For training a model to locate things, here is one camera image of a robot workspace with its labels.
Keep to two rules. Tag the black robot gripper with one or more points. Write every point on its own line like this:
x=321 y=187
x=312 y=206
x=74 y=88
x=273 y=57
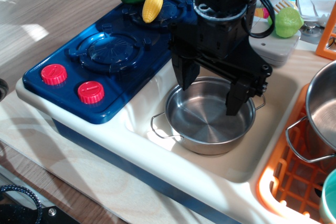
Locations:
x=219 y=42

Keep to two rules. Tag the shallow stainless steel pan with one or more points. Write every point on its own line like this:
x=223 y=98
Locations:
x=198 y=119

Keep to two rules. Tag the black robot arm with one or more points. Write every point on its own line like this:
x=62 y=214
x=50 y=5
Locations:
x=219 y=42

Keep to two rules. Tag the cream toy kitchen sink unit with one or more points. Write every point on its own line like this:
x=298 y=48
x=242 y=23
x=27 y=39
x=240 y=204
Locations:
x=234 y=185

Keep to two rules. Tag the red stove knob right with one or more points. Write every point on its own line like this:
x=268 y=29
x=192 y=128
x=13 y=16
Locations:
x=90 y=92

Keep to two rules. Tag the red stove knob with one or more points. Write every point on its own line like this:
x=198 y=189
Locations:
x=54 y=74
x=90 y=92

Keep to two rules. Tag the blue toy stove top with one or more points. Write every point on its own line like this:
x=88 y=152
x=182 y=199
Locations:
x=119 y=50

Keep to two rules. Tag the red stove knob left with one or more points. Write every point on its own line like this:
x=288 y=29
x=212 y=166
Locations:
x=54 y=74

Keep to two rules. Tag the grey plastic faucet base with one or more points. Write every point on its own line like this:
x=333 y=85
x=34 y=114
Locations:
x=274 y=49

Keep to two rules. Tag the light green toy vegetable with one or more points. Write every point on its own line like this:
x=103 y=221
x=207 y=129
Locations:
x=287 y=22

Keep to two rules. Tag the yellow toy corn cob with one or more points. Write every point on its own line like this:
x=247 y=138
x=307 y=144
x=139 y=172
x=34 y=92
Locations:
x=151 y=10

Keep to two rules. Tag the white toy spatula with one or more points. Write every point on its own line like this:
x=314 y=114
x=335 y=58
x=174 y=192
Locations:
x=278 y=5

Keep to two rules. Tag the large stainless steel pot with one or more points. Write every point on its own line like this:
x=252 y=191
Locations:
x=320 y=110

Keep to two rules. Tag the orange plastic dish rack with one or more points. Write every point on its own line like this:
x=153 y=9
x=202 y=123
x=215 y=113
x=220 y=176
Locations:
x=289 y=187

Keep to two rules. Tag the teal plastic cup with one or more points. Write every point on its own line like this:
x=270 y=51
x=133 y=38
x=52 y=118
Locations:
x=328 y=199

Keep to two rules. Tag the black metal bracket with screw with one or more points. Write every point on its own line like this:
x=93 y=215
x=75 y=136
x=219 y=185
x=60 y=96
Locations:
x=20 y=214

